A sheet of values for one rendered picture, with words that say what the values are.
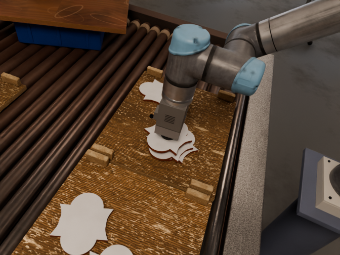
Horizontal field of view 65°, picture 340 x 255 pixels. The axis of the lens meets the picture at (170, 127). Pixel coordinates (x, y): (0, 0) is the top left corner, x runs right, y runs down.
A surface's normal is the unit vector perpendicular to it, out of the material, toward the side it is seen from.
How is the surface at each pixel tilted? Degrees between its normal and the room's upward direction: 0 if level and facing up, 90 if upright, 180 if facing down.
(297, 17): 55
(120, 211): 0
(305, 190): 0
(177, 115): 90
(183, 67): 93
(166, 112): 90
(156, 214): 0
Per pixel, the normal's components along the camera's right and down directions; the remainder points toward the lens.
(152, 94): 0.15, -0.67
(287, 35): -0.37, 0.56
